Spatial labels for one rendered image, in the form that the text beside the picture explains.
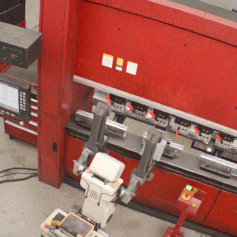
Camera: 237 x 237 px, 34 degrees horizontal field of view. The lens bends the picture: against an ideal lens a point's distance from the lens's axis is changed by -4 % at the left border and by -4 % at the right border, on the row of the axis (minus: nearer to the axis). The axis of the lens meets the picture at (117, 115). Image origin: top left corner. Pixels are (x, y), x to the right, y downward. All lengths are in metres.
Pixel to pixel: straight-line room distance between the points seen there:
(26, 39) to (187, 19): 1.17
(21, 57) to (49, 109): 0.82
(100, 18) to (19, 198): 2.15
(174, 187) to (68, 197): 1.18
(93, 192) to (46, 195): 1.42
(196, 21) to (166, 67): 0.50
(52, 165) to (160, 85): 1.49
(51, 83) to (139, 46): 0.83
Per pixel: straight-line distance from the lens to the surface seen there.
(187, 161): 3.74
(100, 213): 3.26
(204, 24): 2.92
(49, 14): 3.10
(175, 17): 2.94
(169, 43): 3.08
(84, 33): 3.29
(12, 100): 3.25
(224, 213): 4.04
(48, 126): 3.78
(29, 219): 4.20
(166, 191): 3.96
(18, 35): 3.05
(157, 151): 3.56
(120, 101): 3.52
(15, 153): 4.77
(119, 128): 3.74
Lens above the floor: 3.53
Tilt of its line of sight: 42 degrees down
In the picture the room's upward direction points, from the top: 10 degrees clockwise
